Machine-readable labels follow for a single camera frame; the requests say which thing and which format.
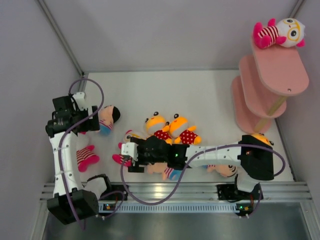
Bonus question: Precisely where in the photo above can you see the boy plush black hair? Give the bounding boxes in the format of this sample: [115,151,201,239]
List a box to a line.
[99,105,121,136]

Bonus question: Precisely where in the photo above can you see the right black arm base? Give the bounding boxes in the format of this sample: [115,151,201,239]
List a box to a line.
[217,184,264,202]

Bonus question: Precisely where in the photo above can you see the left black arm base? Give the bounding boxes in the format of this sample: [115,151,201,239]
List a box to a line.
[99,184,128,202]

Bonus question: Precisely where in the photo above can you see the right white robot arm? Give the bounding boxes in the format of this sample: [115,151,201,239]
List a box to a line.
[121,133,274,199]

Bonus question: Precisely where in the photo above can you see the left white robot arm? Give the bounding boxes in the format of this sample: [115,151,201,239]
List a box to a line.
[45,92,113,225]

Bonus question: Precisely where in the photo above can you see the pink three-tier shelf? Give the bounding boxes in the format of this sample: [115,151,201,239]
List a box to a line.
[231,43,310,134]

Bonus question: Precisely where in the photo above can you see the yellow bear plush left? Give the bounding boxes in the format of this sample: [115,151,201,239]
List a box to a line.
[145,111,173,145]

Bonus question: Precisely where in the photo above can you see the yellow bear plush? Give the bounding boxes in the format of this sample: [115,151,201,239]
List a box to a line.
[169,113,202,145]
[251,133,274,146]
[145,111,173,145]

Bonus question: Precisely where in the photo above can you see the yellow bear plush middle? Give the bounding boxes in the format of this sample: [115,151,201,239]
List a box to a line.
[169,113,202,145]

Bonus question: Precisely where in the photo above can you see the yellow bear plush right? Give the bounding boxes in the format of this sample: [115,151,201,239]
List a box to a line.
[251,133,274,146]

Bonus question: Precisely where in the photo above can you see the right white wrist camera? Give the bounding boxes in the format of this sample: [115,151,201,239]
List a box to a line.
[121,142,138,161]

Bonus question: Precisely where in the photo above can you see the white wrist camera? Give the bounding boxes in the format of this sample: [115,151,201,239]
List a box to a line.
[72,92,88,111]
[121,142,138,161]

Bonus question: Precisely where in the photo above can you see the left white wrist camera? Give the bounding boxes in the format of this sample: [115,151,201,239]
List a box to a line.
[72,92,88,111]

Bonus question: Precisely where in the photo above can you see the white slotted cable duct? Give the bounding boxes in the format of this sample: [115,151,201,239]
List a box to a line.
[97,201,241,214]

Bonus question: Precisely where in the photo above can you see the aluminium front rail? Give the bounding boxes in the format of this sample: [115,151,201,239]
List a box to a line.
[39,181,313,201]

